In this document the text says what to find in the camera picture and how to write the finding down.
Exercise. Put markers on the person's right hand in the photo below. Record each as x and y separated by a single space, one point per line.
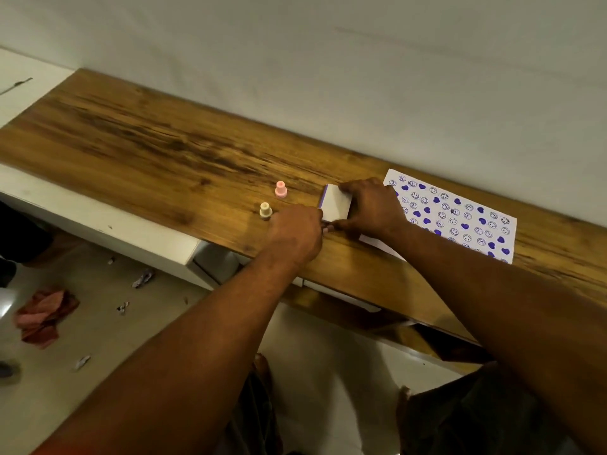
374 208

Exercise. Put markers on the person's left hand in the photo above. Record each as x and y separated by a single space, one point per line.
294 234

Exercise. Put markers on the person's left fingers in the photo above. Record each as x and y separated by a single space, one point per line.
316 220

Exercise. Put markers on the person's right thumb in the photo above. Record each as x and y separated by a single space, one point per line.
345 226

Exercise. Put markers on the white ink pad box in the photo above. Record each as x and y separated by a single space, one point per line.
335 203

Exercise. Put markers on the person's left forearm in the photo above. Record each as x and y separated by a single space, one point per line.
180 364

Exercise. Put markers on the person's right forearm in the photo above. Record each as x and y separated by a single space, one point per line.
502 303

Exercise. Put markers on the pink stamp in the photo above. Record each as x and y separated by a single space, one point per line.
280 189

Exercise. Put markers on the cream stamp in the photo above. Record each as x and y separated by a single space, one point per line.
265 210

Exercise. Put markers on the white paper with purple stamps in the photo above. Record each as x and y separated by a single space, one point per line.
464 222

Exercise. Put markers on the crumpled paper scrap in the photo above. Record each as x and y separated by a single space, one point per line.
142 278
82 362
123 307

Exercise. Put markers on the person's dark shorts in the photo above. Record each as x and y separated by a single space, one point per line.
479 416

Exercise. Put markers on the red cloth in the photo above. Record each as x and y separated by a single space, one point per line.
42 317

